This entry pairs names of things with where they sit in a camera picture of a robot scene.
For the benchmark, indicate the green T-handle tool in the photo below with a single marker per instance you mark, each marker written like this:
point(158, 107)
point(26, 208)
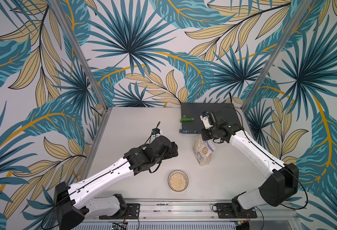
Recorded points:
point(186, 119)

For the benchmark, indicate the left aluminium frame post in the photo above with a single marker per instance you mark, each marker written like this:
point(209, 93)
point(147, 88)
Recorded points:
point(62, 18)

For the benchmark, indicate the grey network switch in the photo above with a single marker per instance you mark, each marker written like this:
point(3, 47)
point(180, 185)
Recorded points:
point(195, 110)

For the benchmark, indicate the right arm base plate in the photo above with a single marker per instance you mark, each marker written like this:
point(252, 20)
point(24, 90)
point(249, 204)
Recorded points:
point(229, 210)

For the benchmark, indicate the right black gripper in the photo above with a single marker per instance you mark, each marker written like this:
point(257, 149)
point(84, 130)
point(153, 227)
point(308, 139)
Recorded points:
point(208, 134)

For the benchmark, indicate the oatmeal bag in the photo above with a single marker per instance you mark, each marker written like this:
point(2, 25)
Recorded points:
point(203, 150)

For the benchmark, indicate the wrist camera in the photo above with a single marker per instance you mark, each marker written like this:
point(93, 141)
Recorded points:
point(205, 118)
point(156, 132)

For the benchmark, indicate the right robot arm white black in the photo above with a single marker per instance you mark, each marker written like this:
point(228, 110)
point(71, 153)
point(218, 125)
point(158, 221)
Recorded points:
point(281, 179)

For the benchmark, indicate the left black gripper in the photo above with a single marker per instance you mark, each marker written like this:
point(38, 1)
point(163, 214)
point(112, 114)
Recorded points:
point(169, 153)

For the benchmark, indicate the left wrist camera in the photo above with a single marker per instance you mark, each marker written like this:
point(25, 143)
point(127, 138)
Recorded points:
point(156, 132)

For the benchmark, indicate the patterned breakfast bowl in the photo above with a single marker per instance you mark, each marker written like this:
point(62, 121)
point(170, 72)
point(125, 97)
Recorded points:
point(178, 181)

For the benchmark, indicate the right aluminium frame post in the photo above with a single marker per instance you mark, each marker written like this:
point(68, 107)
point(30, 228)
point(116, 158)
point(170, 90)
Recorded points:
point(291, 26)

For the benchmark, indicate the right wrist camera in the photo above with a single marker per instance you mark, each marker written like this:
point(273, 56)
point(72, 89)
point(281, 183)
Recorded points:
point(205, 118)

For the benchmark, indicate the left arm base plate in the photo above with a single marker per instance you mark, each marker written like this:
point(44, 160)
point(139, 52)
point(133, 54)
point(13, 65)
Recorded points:
point(129, 211)

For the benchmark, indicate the aluminium frame post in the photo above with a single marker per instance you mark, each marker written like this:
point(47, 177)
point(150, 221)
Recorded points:
point(62, 18)
point(291, 26)

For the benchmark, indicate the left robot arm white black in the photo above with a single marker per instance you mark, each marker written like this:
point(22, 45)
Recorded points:
point(73, 203)

